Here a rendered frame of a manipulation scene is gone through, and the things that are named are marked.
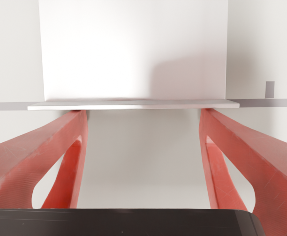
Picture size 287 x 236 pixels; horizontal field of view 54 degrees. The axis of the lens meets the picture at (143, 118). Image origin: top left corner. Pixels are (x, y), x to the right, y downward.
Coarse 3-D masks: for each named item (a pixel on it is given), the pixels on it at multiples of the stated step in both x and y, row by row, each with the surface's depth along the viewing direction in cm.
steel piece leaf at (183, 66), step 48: (48, 0) 13; (96, 0) 13; (144, 0) 13; (192, 0) 13; (48, 48) 13; (96, 48) 13; (144, 48) 13; (192, 48) 13; (48, 96) 13; (96, 96) 13; (144, 96) 13; (192, 96) 13
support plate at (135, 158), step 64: (0, 0) 13; (256, 0) 13; (0, 64) 13; (256, 64) 13; (0, 128) 14; (128, 128) 14; (192, 128) 14; (256, 128) 14; (128, 192) 14; (192, 192) 14
